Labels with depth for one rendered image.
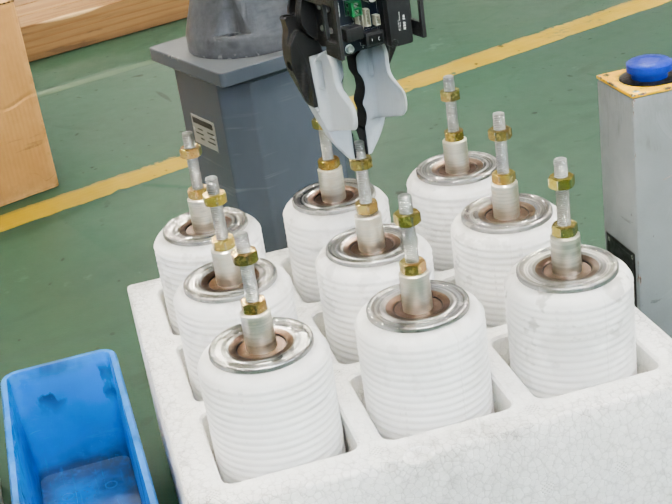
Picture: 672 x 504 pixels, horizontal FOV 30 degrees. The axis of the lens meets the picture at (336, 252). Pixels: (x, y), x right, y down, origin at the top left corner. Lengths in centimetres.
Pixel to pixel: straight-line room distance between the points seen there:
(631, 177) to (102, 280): 78
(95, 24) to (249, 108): 146
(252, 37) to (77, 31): 145
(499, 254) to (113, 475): 46
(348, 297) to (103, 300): 66
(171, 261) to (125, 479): 26
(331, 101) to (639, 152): 31
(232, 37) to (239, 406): 64
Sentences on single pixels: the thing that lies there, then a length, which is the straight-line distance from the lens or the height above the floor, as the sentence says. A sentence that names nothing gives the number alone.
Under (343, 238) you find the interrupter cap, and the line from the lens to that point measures 104.
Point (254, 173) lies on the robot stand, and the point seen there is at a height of 17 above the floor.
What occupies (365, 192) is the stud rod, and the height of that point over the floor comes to 30.
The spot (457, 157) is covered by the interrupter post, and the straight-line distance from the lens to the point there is 114.
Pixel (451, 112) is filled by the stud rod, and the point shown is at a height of 31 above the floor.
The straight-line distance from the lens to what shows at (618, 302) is 93.
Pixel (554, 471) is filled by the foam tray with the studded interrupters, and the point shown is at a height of 13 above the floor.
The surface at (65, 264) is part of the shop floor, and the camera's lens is 174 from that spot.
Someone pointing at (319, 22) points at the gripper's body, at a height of 45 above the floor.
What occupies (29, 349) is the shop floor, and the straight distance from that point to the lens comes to 154.
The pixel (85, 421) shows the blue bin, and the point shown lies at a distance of 126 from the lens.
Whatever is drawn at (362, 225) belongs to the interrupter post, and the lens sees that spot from 100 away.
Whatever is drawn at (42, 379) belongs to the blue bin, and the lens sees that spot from 123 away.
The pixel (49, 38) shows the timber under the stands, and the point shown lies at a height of 4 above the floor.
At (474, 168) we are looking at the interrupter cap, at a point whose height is 25.
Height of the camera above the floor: 68
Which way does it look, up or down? 25 degrees down
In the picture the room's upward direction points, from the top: 9 degrees counter-clockwise
